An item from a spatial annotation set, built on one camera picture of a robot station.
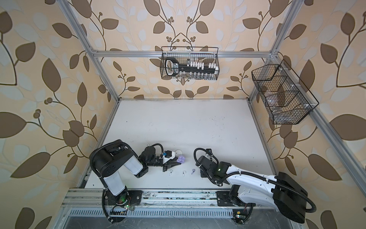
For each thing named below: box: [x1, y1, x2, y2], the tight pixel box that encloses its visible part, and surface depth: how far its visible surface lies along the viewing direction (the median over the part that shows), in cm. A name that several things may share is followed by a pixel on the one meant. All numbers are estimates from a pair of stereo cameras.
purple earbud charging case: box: [176, 155, 186, 164], surface depth 83 cm
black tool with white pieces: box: [164, 57, 219, 76], surface depth 84 cm
